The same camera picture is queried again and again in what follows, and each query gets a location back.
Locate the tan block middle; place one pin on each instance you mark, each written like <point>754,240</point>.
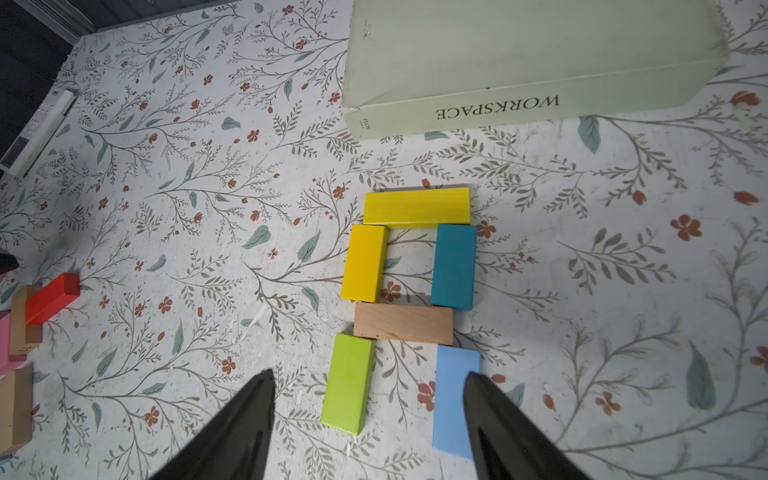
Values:
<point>24,337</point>

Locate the green block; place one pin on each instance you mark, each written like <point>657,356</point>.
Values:
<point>345,402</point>

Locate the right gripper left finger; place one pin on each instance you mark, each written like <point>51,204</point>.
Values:
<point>235,443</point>

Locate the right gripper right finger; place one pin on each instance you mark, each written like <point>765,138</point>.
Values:
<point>505,444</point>

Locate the tan wooden block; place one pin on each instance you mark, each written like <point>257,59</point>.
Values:
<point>421,324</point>

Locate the yellow block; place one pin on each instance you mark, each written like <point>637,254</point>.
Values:
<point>417,209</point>
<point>365,261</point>

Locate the light blue block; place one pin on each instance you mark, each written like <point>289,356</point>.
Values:
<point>450,431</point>

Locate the pale green workspace book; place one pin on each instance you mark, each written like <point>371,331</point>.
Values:
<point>421,66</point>

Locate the white remote control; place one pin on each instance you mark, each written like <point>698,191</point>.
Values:
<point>27,147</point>

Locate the teal block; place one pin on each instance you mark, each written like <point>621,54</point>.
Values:
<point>454,267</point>

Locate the tan block front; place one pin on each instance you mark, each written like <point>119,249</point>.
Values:
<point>16,407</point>

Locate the red block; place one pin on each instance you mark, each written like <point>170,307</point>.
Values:
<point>51,299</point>

